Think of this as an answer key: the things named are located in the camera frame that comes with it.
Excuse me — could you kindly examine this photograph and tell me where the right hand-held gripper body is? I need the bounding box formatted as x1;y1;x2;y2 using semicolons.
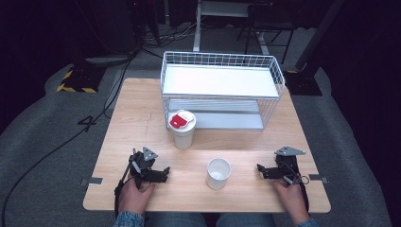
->
268;145;311;187

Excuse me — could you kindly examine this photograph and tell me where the grey flat stand base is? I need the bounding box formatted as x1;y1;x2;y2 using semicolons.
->
84;54;134;66

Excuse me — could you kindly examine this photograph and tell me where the person's leg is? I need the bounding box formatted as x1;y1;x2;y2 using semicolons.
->
145;212;208;227
216;213;277;227

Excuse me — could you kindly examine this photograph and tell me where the white cup with red lid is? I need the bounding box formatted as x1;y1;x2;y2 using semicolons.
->
167;109;197;150

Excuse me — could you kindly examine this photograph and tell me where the person's right hand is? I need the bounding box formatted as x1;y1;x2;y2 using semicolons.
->
272;179;312;225

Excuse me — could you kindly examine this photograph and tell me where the black chair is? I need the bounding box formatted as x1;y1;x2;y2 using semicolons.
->
235;2;298;64

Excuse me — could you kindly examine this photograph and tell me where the yellow black striped stand base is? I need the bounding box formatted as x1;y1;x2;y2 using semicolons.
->
56;63;107;95

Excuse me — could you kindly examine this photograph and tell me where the right hand-held gripper black cable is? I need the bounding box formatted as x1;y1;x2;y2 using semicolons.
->
291;164;311;213

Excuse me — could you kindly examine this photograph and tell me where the long black floor cable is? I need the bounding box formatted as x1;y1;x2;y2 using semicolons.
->
0;50;137;227

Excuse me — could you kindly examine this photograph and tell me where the hand-held gripper black cable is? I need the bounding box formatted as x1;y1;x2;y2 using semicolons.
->
291;164;311;213
113;156;133;218

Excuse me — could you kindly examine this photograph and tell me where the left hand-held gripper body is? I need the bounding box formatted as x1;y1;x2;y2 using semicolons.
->
127;146;161;190

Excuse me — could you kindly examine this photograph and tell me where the black stand with slanted pole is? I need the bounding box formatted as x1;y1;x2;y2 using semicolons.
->
283;0;346;96

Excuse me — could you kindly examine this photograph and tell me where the bundle of floor cables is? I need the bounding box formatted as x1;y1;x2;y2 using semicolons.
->
138;21;199;49

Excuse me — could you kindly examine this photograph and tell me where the person's left leg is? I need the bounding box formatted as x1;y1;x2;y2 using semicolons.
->
145;212;208;227

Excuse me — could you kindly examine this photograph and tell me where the white desk frame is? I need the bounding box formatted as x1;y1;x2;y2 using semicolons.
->
192;0;270;56

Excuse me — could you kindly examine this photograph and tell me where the grey metal table bracket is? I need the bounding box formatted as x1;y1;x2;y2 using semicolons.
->
79;177;104;186
308;173;329;184

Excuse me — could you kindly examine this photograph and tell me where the person's left hand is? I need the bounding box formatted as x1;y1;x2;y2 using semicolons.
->
117;180;156;216

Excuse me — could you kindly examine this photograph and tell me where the left hand-held gripper black cable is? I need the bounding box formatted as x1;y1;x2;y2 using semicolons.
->
113;156;133;218

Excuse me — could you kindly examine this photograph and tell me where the white wire shelf rack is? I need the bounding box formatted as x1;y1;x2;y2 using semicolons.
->
160;50;287;131

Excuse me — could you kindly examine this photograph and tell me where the person's right leg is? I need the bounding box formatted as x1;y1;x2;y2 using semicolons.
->
216;213;277;227

